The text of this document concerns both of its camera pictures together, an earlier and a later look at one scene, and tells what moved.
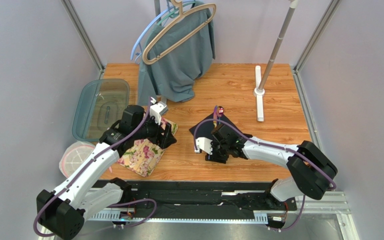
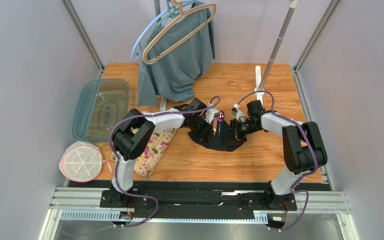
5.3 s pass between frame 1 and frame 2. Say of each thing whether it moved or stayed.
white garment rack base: stayed
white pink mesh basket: stayed
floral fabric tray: stayed
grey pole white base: stayed
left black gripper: moved
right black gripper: moved
